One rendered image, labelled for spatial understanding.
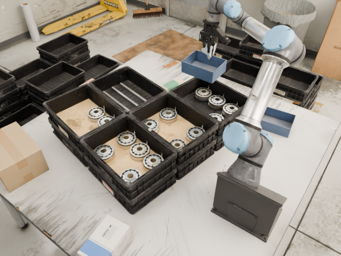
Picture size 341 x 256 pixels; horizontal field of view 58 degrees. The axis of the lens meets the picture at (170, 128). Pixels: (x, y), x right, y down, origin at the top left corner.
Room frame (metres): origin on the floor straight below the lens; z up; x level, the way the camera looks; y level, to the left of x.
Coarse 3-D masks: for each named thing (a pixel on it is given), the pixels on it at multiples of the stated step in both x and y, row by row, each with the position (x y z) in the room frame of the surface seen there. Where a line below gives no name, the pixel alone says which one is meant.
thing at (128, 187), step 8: (136, 120) 1.23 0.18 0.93; (104, 128) 1.17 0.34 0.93; (144, 128) 1.17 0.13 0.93; (88, 136) 1.11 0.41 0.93; (152, 136) 1.12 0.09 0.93; (176, 152) 1.00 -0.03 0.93; (96, 160) 0.98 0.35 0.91; (168, 160) 0.96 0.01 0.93; (152, 168) 0.91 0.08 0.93; (160, 168) 0.92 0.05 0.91; (144, 176) 0.86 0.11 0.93; (128, 184) 0.82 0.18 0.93; (136, 184) 0.83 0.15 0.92
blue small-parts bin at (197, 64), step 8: (192, 56) 1.58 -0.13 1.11; (200, 56) 1.59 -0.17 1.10; (216, 56) 1.54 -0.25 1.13; (184, 64) 1.48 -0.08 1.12; (192, 64) 1.57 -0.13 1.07; (200, 64) 1.57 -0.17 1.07; (208, 64) 1.56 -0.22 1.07; (216, 64) 1.53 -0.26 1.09; (224, 64) 1.48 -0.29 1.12; (184, 72) 1.48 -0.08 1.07; (192, 72) 1.45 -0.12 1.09; (200, 72) 1.42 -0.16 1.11; (208, 72) 1.40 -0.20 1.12; (216, 72) 1.41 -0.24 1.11; (208, 80) 1.39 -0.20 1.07
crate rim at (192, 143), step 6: (162, 96) 1.45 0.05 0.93; (174, 96) 1.45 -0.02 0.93; (150, 102) 1.39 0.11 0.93; (138, 108) 1.34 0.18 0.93; (192, 108) 1.34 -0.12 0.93; (132, 114) 1.28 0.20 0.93; (204, 114) 1.28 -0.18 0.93; (138, 120) 1.23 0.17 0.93; (210, 120) 1.24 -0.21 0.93; (216, 126) 1.19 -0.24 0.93; (204, 132) 1.14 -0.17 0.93; (210, 132) 1.15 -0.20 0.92; (162, 138) 1.10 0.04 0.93; (198, 138) 1.10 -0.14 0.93; (168, 144) 1.06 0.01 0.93; (192, 144) 1.07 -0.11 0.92; (180, 150) 1.02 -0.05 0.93; (186, 150) 1.04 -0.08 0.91
